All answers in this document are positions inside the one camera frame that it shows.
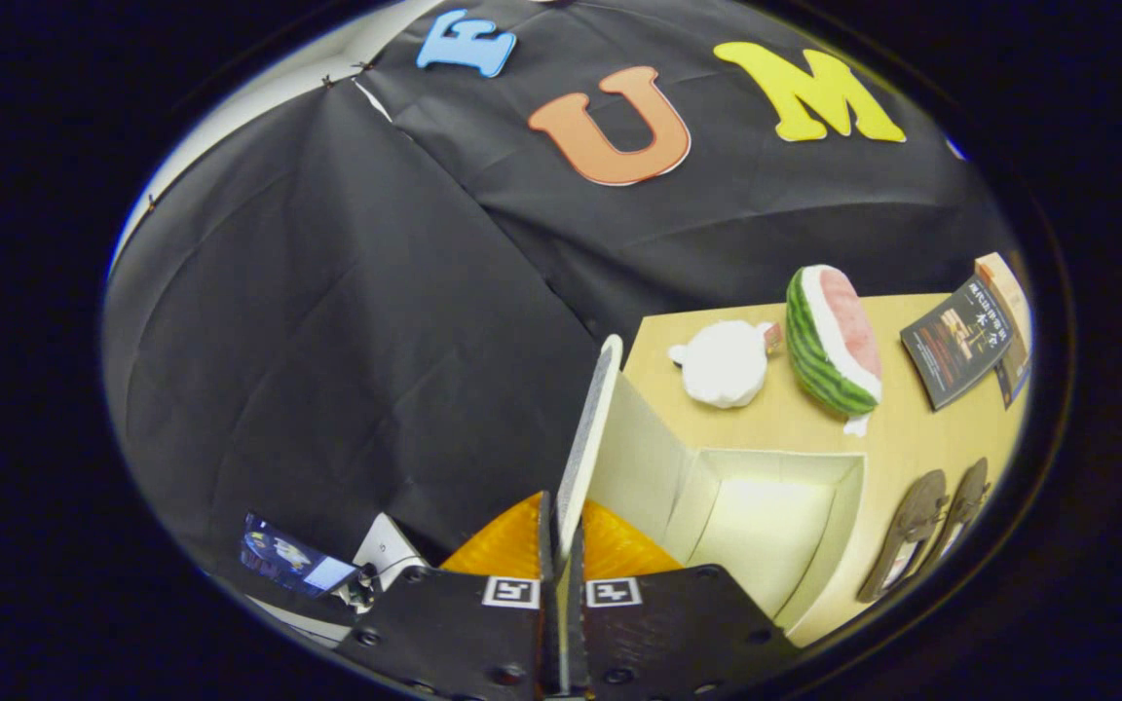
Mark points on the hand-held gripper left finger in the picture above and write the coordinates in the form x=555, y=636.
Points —
x=464, y=633

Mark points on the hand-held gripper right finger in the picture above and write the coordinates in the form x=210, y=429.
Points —
x=668, y=633

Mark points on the beige fabric storage box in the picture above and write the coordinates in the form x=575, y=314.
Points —
x=766, y=526

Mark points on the brown felt shoe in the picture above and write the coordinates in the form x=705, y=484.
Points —
x=968, y=501
x=912, y=531

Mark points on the white flat panel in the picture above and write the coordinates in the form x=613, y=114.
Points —
x=386, y=550

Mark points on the device with lit screen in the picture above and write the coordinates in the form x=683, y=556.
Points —
x=293, y=560

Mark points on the white plush toy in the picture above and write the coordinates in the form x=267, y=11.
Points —
x=722, y=365

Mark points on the watermelon slice plush toy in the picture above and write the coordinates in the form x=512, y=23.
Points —
x=829, y=341

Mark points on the black cover book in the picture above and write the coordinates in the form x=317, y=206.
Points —
x=955, y=341

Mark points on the blue cover book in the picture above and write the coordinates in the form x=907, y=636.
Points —
x=1014, y=375

